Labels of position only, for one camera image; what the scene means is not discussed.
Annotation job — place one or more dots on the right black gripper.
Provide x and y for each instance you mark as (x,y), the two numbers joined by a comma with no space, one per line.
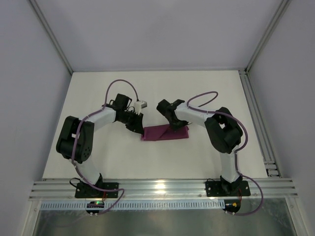
(174,117)

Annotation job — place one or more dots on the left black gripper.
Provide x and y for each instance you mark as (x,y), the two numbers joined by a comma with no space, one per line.
(134,120)

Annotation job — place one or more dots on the purple cloth napkin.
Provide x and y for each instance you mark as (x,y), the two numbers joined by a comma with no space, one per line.
(164,133)

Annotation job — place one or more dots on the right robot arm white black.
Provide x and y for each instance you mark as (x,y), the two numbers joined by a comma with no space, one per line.
(223,131)

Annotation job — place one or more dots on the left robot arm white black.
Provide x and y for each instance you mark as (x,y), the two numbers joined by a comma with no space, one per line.
(75,142)

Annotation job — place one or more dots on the left controller board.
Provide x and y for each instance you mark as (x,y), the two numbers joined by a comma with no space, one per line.
(94,207)

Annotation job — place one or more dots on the controller board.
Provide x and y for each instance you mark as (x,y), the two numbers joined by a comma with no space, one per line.
(94,207)
(232,207)

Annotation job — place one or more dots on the right controller board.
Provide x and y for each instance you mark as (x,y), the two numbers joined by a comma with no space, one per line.
(232,207)

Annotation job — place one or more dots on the aluminium front rail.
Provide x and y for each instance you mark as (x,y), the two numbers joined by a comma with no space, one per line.
(158,189)

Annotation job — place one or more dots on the aluminium rail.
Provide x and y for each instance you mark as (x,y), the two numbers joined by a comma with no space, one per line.
(266,148)
(158,189)

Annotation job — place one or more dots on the right corner frame post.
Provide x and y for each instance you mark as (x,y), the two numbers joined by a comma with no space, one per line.
(268,32)

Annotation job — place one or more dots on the corner frame post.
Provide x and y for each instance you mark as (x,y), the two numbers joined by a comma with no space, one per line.
(268,32)
(45,24)

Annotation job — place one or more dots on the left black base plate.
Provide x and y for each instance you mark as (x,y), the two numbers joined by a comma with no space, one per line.
(83,190)

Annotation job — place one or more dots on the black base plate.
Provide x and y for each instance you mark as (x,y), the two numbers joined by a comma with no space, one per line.
(214,188)
(83,190)

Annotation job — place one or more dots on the slotted grey cable duct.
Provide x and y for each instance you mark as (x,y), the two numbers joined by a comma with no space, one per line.
(137,205)

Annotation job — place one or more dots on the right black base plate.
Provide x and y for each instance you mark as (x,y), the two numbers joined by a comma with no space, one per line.
(214,188)

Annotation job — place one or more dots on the right side aluminium rail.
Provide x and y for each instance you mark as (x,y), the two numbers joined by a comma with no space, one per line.
(266,148)

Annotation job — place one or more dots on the left corner frame post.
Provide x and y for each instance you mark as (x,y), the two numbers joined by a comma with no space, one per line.
(45,24)

